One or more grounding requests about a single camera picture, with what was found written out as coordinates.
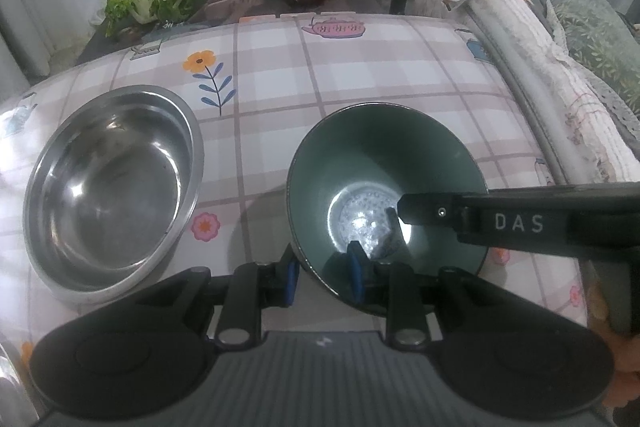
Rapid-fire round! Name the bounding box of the grey metal bed rail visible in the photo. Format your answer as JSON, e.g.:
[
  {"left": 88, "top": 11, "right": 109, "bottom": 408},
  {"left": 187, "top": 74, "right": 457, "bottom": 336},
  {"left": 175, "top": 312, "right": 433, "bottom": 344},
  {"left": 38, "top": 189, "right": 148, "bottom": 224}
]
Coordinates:
[{"left": 462, "top": 2, "right": 573, "bottom": 185}]

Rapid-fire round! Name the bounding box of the green leaf-print pillow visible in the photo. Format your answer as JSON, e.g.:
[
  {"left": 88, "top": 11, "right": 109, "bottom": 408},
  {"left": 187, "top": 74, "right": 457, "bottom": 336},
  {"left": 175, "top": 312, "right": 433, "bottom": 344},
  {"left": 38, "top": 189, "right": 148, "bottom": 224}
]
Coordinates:
[{"left": 544, "top": 0, "right": 640, "bottom": 112}]

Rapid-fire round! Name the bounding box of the green ceramic bowl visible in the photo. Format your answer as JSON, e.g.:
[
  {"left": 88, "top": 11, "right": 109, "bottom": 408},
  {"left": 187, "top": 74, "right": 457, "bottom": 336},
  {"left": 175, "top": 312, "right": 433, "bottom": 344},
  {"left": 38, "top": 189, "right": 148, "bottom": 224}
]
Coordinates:
[{"left": 286, "top": 103, "right": 490, "bottom": 320}]

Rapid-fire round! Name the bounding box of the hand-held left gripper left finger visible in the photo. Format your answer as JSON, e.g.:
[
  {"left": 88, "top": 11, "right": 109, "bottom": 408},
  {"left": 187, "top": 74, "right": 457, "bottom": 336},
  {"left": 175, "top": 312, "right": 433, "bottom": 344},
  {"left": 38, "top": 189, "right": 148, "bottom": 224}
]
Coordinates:
[{"left": 171, "top": 244, "right": 302, "bottom": 351}]

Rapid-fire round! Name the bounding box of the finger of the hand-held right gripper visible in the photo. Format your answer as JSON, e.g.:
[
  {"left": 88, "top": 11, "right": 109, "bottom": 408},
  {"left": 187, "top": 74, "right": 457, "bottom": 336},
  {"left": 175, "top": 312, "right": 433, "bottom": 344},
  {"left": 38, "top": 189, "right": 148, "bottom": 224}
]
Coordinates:
[{"left": 396, "top": 192, "right": 463, "bottom": 230}]

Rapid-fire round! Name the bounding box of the pinkish flat packet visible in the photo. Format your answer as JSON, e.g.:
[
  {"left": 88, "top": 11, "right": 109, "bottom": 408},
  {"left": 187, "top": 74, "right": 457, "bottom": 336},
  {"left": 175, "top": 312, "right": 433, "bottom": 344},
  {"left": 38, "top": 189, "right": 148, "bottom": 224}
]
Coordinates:
[{"left": 199, "top": 0, "right": 267, "bottom": 24}]

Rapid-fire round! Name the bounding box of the rolled white quilt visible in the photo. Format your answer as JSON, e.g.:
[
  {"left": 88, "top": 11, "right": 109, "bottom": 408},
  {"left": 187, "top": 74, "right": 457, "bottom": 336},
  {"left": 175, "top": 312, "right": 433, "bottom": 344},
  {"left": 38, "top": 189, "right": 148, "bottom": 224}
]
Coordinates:
[{"left": 404, "top": 0, "right": 640, "bottom": 184}]

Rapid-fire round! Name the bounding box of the stainless steel bowl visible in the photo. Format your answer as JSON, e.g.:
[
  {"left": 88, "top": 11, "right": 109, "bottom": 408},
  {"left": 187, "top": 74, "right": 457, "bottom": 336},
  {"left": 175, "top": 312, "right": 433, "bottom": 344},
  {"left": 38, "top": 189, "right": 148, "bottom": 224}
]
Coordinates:
[{"left": 22, "top": 86, "right": 205, "bottom": 306}]

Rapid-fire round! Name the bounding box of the person's right hand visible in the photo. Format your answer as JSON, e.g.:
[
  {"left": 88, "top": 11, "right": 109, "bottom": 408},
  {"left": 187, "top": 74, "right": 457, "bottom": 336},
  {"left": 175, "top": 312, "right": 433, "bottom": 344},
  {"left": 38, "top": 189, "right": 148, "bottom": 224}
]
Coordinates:
[{"left": 602, "top": 324, "right": 640, "bottom": 410}]

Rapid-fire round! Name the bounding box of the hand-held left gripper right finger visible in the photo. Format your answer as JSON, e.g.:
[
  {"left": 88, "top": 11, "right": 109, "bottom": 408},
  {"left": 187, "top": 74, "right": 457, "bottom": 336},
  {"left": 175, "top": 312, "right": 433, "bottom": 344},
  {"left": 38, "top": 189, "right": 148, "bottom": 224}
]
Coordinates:
[{"left": 346, "top": 241, "right": 482, "bottom": 351}]

